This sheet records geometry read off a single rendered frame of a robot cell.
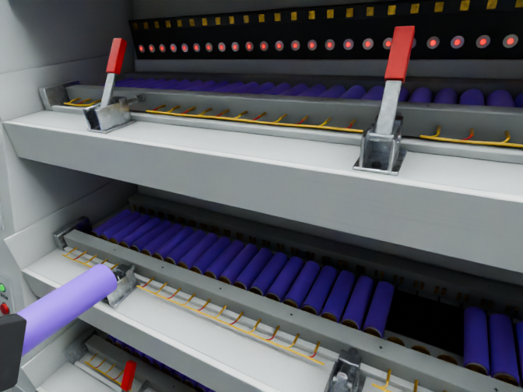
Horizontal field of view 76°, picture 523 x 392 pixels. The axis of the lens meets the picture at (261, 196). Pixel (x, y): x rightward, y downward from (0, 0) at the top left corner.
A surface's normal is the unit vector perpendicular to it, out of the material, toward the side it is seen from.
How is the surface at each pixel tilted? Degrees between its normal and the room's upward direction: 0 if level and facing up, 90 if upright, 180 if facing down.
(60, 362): 90
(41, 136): 107
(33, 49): 90
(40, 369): 90
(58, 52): 90
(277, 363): 17
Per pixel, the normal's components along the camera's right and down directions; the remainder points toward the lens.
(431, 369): -0.07, -0.87
